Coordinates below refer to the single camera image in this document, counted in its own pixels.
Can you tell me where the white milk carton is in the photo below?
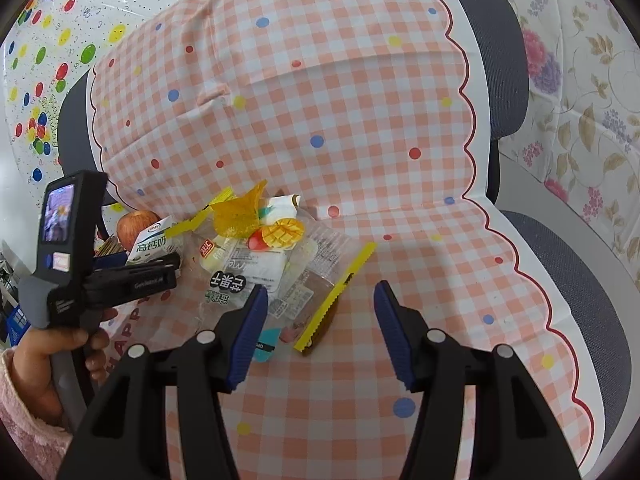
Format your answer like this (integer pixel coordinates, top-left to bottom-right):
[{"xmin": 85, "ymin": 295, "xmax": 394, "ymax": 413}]
[{"xmin": 125, "ymin": 215, "xmax": 183, "ymax": 266}]

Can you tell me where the large clear yellow-edged packet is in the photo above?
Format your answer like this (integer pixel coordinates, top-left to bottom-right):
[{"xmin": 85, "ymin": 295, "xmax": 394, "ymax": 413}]
[{"xmin": 270, "ymin": 222, "xmax": 378, "ymax": 356}]

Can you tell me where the person's left hand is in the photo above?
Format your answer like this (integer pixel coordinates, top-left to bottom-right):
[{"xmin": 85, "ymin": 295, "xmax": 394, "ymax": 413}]
[{"xmin": 5, "ymin": 307, "xmax": 119, "ymax": 429}]

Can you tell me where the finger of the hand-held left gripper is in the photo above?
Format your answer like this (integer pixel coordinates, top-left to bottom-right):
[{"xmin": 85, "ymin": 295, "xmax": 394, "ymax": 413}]
[{"xmin": 94, "ymin": 252, "xmax": 182, "ymax": 276}]

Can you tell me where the white mango print packet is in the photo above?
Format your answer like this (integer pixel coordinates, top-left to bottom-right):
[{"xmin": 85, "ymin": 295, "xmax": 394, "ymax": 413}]
[{"xmin": 247, "ymin": 195, "xmax": 306, "ymax": 252}]

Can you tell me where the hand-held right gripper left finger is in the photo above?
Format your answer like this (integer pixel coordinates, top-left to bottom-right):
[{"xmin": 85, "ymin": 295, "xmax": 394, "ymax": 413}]
[{"xmin": 55, "ymin": 284, "xmax": 271, "ymax": 480}]

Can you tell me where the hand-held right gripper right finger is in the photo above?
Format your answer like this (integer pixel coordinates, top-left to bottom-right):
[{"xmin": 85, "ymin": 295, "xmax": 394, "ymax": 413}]
[{"xmin": 372, "ymin": 280, "xmax": 583, "ymax": 480}]

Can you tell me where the orange translucent wrapper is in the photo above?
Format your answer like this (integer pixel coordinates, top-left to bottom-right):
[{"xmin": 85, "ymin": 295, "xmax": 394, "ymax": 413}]
[{"xmin": 209, "ymin": 180, "xmax": 268, "ymax": 238}]

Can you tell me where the teal wrapper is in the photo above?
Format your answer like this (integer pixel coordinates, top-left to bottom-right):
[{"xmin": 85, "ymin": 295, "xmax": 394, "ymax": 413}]
[{"xmin": 252, "ymin": 327, "xmax": 283, "ymax": 363}]

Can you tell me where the grey office chair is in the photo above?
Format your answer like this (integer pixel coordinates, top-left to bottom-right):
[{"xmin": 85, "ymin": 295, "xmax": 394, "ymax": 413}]
[{"xmin": 57, "ymin": 0, "xmax": 630, "ymax": 461}]

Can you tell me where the balloon print wall sheet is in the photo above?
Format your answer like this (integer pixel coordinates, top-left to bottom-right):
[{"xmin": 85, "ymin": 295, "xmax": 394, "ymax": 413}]
[{"xmin": 0, "ymin": 0, "xmax": 221, "ymax": 211}]

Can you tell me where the clear packet red label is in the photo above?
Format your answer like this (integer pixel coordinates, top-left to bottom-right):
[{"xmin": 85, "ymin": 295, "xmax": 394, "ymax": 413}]
[{"xmin": 195, "ymin": 232, "xmax": 321, "ymax": 321}]

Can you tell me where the orange printed packet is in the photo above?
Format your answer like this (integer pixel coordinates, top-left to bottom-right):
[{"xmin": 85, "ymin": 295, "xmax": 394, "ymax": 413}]
[{"xmin": 94, "ymin": 237, "xmax": 126, "ymax": 260}]

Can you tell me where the floral print wall sheet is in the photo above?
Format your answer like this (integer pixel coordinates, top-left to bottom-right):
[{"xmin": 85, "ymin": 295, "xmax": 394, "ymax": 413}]
[{"xmin": 465, "ymin": 0, "xmax": 640, "ymax": 301}]

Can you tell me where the red apple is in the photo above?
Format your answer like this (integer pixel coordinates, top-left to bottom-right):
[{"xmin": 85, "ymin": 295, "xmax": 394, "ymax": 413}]
[{"xmin": 116, "ymin": 210, "xmax": 161, "ymax": 253}]

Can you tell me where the person's left forearm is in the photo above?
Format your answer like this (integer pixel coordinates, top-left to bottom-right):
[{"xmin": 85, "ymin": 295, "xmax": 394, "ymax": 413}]
[{"xmin": 0, "ymin": 350, "xmax": 76, "ymax": 466}]

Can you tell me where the pink checkered plastic cloth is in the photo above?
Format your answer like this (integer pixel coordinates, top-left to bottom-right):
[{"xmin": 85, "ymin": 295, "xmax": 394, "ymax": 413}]
[{"xmin": 87, "ymin": 0, "xmax": 601, "ymax": 480}]

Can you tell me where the small clear yellow-edged packet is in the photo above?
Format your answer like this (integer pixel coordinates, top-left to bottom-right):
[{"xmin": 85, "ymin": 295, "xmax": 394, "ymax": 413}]
[{"xmin": 170, "ymin": 187, "xmax": 236, "ymax": 240}]

